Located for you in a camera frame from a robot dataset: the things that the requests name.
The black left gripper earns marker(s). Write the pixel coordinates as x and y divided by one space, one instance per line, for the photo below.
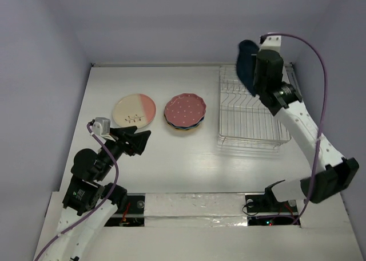
137 139

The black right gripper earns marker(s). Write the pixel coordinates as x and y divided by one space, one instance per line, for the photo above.
258 58

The pink plate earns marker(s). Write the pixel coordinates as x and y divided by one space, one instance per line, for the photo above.
134 110

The dark blue heart plate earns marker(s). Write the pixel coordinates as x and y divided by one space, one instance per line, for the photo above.
245 64

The maroon dotted plate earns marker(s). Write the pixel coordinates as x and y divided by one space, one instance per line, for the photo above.
185 110

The blue dotted plate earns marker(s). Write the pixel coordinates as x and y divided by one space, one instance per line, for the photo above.
185 128

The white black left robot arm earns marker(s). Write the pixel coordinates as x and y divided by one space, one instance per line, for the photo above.
93 194

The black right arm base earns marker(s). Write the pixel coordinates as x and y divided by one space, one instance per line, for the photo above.
260 203

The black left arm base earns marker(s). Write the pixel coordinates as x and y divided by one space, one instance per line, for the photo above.
132 215

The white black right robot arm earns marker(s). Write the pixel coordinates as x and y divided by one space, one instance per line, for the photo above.
331 172

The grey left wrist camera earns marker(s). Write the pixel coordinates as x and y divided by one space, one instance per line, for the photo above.
100 126

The clear wire dish rack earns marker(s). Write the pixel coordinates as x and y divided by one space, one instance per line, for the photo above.
244 122

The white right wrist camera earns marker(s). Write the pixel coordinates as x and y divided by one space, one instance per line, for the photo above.
270 42

